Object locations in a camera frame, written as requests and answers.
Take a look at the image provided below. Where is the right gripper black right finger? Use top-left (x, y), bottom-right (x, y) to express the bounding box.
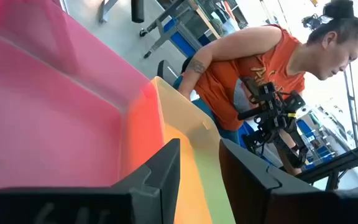
top-left (218, 138), bottom-right (358, 224)

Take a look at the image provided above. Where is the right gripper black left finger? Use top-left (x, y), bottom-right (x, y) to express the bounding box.
top-left (0, 138), bottom-right (181, 224)

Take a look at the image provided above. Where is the shelf with blue bins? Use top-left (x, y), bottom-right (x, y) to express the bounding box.
top-left (296, 105), bottom-right (344, 169)

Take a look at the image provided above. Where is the pink plastic bin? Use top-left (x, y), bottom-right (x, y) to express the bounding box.
top-left (0, 0), bottom-right (165, 202)

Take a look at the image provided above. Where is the black metal rack upright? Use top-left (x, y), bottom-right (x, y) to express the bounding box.
top-left (343, 63), bottom-right (358, 149)

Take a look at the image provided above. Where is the orange plastic bin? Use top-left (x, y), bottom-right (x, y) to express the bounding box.
top-left (119, 76), bottom-right (237, 224)

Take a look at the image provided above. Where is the person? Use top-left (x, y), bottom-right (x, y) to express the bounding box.
top-left (177, 0), bottom-right (358, 177)

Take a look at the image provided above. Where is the grey rolling workbench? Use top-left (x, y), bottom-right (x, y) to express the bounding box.
top-left (139, 0), bottom-right (250, 60)

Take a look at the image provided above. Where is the grey stand leg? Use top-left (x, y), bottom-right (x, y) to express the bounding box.
top-left (98, 0), bottom-right (119, 24)

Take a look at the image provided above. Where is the black aluminium rig frame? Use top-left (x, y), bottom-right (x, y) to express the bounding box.
top-left (295, 139), bottom-right (358, 191)

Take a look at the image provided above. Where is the black camera on tripod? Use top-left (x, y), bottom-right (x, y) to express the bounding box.
top-left (301, 14), bottom-right (331, 30)

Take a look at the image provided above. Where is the black cylinder post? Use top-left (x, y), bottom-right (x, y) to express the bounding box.
top-left (131, 0), bottom-right (145, 24)

